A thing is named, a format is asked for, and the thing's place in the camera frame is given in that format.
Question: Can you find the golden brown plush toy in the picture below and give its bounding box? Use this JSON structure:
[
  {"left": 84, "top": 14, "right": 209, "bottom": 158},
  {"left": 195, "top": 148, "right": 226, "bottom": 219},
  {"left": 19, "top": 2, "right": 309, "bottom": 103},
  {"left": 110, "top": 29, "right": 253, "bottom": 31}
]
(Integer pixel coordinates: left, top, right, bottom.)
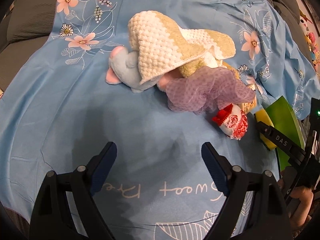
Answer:
[{"left": 222, "top": 61, "right": 240, "bottom": 80}]

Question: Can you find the green cardboard box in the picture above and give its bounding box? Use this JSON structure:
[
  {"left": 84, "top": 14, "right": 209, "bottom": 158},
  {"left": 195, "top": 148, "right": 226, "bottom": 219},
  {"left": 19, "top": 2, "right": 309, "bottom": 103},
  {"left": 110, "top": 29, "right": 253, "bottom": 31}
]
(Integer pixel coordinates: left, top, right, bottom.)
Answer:
[{"left": 256, "top": 96, "right": 305, "bottom": 171}]

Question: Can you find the grey sofa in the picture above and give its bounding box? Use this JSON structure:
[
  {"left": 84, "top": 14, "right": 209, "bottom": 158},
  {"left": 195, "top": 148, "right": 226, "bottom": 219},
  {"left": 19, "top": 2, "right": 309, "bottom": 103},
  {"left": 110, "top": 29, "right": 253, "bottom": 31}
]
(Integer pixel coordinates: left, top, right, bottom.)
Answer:
[{"left": 1, "top": 0, "right": 56, "bottom": 91}]

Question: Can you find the purple mesh bath pouf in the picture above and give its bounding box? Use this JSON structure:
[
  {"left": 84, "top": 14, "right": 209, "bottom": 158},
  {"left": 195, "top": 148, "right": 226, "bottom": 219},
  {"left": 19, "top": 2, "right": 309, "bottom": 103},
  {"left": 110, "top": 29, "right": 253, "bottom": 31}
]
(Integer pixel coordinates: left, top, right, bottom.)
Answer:
[{"left": 165, "top": 66, "right": 256, "bottom": 114}]

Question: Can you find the small printed card pack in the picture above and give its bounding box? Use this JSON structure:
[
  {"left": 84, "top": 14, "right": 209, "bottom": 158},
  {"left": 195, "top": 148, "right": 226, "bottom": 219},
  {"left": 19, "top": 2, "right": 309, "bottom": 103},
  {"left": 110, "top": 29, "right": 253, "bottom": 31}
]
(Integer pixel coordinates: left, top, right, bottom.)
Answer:
[{"left": 238, "top": 83, "right": 257, "bottom": 114}]

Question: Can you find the grey blue plush bunny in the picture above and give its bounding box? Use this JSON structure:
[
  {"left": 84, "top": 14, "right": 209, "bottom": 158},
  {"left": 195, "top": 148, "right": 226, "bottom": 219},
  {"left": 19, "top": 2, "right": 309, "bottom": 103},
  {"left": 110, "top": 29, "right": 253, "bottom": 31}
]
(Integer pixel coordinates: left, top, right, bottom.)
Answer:
[{"left": 105, "top": 46, "right": 160, "bottom": 93}]

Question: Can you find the yellow white knitted towel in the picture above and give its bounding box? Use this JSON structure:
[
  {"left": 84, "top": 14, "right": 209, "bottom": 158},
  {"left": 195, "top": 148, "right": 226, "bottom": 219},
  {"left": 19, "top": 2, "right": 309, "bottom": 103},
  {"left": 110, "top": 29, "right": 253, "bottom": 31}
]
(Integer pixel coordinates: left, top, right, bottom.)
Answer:
[{"left": 128, "top": 10, "right": 236, "bottom": 84}]

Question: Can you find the light blue floral cloth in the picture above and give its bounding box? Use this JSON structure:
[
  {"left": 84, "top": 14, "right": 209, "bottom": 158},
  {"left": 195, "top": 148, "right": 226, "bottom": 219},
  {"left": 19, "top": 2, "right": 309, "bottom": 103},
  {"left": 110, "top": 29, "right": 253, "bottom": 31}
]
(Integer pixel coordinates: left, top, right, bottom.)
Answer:
[{"left": 1, "top": 0, "right": 319, "bottom": 239}]

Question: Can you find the colourful plush toys pile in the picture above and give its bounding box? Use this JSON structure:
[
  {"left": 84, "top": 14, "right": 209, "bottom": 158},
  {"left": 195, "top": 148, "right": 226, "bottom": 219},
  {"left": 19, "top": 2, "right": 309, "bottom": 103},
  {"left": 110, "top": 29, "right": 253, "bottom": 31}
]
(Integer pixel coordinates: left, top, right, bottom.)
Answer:
[{"left": 299, "top": 10, "right": 319, "bottom": 72}]

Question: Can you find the person's hand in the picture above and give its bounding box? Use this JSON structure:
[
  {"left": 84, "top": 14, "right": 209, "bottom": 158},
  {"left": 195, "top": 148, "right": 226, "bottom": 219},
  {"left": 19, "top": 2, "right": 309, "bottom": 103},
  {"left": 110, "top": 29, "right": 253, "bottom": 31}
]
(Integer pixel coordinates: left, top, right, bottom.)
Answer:
[{"left": 289, "top": 186, "right": 313, "bottom": 239}]

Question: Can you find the yellow sponge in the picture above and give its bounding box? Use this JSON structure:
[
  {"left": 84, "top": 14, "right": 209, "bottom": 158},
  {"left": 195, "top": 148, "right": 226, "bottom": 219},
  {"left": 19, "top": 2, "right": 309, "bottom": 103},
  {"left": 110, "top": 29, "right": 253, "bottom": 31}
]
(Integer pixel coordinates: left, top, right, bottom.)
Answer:
[{"left": 255, "top": 109, "right": 277, "bottom": 150}]

